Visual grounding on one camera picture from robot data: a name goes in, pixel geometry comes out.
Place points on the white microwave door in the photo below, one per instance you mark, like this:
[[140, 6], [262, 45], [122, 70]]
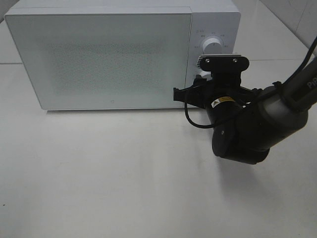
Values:
[[91, 62]]

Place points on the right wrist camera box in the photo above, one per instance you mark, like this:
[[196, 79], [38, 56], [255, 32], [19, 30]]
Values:
[[223, 63]]

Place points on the white timer knob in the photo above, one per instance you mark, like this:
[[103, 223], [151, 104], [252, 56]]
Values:
[[205, 75]]

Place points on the white microwave oven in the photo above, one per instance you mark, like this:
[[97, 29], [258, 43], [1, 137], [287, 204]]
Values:
[[209, 18]]

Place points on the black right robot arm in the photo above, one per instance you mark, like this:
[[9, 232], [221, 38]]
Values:
[[246, 123]]

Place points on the white upper power knob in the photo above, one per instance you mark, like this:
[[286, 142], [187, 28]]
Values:
[[212, 46]]

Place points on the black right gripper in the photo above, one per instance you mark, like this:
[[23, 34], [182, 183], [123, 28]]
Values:
[[221, 89]]

